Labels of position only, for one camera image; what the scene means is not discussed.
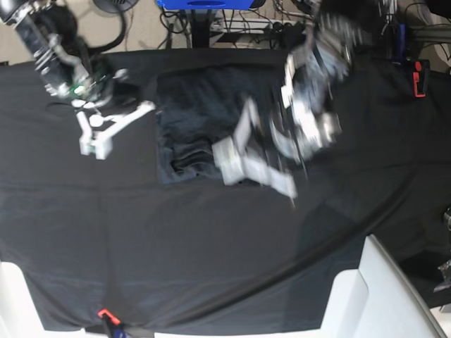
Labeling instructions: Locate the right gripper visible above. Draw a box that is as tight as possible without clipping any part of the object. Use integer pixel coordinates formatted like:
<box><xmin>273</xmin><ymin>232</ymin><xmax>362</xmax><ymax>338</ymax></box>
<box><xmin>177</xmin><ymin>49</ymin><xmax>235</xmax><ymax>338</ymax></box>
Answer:
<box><xmin>70</xmin><ymin>68</ymin><xmax>156</xmax><ymax>158</ymax></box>

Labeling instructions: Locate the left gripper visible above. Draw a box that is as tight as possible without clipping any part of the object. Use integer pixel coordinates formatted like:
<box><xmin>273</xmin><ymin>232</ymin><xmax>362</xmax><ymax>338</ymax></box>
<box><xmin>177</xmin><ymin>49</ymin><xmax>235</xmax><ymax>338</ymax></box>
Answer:
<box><xmin>212</xmin><ymin>98</ymin><xmax>342</xmax><ymax>198</ymax></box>

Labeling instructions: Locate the dark grey T-shirt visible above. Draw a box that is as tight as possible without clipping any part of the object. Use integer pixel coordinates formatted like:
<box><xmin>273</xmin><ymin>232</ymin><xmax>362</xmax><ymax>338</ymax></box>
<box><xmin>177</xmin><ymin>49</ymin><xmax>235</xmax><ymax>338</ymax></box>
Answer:
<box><xmin>156</xmin><ymin>65</ymin><xmax>281</xmax><ymax>184</ymax></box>

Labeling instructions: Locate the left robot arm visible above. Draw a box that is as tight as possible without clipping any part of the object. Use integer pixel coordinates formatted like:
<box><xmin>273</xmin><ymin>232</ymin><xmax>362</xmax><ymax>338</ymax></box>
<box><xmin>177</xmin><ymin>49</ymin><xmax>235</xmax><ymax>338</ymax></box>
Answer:
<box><xmin>212</xmin><ymin>1</ymin><xmax>371</xmax><ymax>199</ymax></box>

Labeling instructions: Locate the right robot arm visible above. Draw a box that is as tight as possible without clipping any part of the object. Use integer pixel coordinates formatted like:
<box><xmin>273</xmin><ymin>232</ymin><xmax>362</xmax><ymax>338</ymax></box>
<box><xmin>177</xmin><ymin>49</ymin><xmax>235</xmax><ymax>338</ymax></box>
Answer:
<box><xmin>1</xmin><ymin>1</ymin><xmax>156</xmax><ymax>160</ymax></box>

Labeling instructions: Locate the black table cloth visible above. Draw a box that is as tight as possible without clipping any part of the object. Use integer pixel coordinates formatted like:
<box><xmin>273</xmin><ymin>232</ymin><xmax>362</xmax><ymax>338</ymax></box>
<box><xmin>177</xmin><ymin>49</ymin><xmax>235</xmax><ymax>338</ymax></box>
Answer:
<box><xmin>1</xmin><ymin>49</ymin><xmax>450</xmax><ymax>335</ymax></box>

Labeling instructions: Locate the white power strip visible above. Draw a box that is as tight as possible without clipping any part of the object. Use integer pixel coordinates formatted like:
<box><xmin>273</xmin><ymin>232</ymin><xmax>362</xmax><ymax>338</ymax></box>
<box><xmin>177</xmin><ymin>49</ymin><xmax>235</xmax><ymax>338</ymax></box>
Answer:
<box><xmin>210</xmin><ymin>17</ymin><xmax>296</xmax><ymax>34</ymax></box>

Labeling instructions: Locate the round grey floor base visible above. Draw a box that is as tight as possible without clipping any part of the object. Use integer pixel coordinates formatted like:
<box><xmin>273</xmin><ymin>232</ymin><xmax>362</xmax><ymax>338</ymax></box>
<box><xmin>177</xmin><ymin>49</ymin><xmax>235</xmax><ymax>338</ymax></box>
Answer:
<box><xmin>92</xmin><ymin>0</ymin><xmax>138</xmax><ymax>14</ymax></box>

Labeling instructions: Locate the blue plastic box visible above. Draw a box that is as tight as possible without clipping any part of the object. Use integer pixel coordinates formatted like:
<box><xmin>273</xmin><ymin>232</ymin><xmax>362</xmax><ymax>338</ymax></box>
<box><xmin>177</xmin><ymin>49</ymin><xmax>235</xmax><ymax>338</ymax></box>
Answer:
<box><xmin>156</xmin><ymin>0</ymin><xmax>254</xmax><ymax>10</ymax></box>

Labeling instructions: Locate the black red clamp front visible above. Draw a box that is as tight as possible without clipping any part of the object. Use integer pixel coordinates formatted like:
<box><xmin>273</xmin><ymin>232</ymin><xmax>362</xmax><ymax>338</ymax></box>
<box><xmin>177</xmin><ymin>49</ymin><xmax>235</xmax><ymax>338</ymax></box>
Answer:
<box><xmin>97</xmin><ymin>308</ymin><xmax>128</xmax><ymax>338</ymax></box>

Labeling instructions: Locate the black red clamp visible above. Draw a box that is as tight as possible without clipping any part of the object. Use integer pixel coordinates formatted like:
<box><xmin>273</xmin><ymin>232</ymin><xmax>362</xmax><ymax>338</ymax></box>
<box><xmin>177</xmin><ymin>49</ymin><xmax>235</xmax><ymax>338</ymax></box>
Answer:
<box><xmin>97</xmin><ymin>308</ymin><xmax>128</xmax><ymax>338</ymax></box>
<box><xmin>407</xmin><ymin>59</ymin><xmax>431</xmax><ymax>98</ymax></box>

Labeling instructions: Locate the white bin left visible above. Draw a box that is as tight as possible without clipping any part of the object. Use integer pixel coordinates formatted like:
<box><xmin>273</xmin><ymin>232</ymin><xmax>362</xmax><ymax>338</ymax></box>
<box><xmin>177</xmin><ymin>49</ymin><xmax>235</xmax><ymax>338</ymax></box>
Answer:
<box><xmin>1</xmin><ymin>262</ymin><xmax>89</xmax><ymax>338</ymax></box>

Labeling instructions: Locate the white bin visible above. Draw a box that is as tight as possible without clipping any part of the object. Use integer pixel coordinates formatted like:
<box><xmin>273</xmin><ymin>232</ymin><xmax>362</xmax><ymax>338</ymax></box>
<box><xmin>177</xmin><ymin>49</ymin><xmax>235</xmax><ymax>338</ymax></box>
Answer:
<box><xmin>1</xmin><ymin>262</ymin><xmax>89</xmax><ymax>338</ymax></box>
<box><xmin>320</xmin><ymin>235</ymin><xmax>446</xmax><ymax>338</ymax></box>

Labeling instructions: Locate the white bin right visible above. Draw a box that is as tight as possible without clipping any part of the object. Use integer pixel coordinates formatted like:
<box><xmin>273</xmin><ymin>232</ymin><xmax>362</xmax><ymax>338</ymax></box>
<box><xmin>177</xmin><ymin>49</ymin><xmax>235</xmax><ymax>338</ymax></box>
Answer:
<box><xmin>320</xmin><ymin>235</ymin><xmax>446</xmax><ymax>338</ymax></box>

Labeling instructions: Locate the black red clamp right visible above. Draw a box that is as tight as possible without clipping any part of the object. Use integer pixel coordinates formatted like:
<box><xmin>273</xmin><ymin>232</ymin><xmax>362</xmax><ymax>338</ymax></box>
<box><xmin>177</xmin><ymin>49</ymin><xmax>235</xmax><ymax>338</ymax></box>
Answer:
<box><xmin>407</xmin><ymin>59</ymin><xmax>431</xmax><ymax>98</ymax></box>

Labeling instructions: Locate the black table post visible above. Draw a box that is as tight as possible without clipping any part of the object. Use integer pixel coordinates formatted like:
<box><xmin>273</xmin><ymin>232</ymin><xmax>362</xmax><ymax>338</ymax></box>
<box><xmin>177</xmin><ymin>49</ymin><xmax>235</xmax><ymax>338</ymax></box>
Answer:
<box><xmin>188</xmin><ymin>9</ymin><xmax>217</xmax><ymax>49</ymax></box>

